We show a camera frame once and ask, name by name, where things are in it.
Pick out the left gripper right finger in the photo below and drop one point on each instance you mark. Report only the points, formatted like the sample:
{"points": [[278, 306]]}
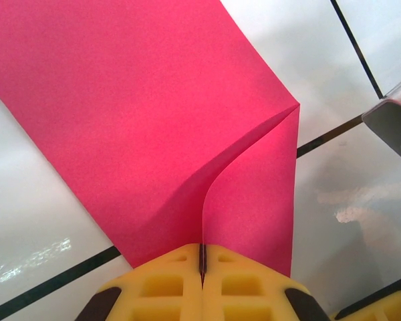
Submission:
{"points": [[254, 294]]}

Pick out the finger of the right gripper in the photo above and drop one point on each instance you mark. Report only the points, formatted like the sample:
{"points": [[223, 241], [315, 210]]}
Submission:
{"points": [[387, 307]]}

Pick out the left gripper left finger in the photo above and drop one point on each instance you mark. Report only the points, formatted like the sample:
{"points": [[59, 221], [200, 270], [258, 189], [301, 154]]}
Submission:
{"points": [[147, 294]]}

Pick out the pink paper sheet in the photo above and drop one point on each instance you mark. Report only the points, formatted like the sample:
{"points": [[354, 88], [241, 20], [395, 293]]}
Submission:
{"points": [[137, 117]]}

